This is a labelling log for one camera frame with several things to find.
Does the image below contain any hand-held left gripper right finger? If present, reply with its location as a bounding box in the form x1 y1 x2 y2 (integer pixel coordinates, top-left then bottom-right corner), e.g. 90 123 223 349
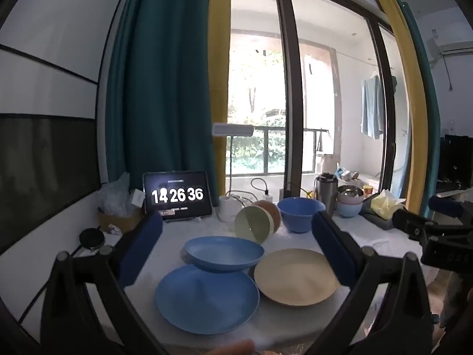
296 211 434 355

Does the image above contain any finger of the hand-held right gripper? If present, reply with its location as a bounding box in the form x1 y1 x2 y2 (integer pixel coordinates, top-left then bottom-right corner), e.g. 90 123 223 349
428 195 465 220
392 209 444 243

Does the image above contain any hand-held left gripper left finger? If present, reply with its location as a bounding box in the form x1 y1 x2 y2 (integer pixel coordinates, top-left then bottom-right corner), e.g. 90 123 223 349
40 211 174 355

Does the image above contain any beige plate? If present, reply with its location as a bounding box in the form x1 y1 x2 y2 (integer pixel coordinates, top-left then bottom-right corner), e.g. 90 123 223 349
253 248 341 307

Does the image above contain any large blue bowl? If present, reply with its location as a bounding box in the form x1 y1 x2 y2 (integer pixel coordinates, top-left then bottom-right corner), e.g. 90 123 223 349
277 197 326 233

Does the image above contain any blue plate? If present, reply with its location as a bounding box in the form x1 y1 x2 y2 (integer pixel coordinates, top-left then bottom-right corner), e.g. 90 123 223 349
155 264 260 335
184 236 265 273

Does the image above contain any pale green bowl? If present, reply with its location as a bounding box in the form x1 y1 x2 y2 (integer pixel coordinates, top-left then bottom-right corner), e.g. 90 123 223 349
234 205 276 245

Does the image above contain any person's left hand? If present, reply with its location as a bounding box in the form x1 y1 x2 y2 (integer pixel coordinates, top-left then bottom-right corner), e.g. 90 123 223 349
207 339 256 355

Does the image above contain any yellow tissue pack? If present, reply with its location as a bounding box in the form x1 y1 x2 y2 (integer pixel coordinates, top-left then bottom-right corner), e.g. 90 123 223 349
370 189 405 220

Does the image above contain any cardboard box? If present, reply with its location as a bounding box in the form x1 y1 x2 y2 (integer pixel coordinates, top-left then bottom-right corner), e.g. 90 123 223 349
98 209 143 235

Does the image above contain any grey bag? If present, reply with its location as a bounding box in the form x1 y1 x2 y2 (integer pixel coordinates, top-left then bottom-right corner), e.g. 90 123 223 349
360 196 407 232

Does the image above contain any light blue bowl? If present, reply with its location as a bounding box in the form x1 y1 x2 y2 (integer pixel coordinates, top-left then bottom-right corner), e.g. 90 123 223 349
336 201 363 219

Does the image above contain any black monitor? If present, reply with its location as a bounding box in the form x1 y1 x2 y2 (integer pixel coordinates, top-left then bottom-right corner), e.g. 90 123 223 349
440 133 473 193

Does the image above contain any black round charging pad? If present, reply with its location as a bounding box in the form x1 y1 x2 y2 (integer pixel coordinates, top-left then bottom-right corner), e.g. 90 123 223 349
79 228 104 250

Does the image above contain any steel tumbler with black lid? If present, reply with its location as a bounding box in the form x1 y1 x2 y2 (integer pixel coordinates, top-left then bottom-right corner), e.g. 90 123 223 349
314 172 338 215

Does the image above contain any clear plastic bag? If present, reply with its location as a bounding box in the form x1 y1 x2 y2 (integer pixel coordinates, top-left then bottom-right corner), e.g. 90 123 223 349
100 172 132 217

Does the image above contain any steel bowl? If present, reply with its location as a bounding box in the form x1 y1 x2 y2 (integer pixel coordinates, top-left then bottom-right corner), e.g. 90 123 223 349
337 185 365 198

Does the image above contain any black tablet with clock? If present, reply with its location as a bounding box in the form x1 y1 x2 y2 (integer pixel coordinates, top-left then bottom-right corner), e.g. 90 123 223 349
143 171 213 222

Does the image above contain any teal curtain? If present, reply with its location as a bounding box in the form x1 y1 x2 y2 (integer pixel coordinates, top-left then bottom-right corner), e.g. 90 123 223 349
393 0 442 219
105 0 218 200

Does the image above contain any light blue hanging towel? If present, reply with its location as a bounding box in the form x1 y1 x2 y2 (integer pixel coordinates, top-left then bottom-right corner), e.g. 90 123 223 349
360 75 387 140

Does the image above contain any balcony railing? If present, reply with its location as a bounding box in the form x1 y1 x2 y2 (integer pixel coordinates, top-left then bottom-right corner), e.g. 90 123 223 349
227 126 329 174

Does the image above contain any white desk lamp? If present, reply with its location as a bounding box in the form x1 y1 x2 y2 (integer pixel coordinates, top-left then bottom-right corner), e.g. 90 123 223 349
212 123 255 223

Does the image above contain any white air conditioner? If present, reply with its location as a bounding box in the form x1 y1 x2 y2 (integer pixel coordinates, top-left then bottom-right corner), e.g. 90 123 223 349
430 22 473 56

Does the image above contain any black charging cable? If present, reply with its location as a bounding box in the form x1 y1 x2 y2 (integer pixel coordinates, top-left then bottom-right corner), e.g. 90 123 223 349
250 177 270 195

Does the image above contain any dark window frame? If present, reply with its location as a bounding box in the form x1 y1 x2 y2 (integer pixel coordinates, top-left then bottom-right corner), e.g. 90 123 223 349
229 0 398 200

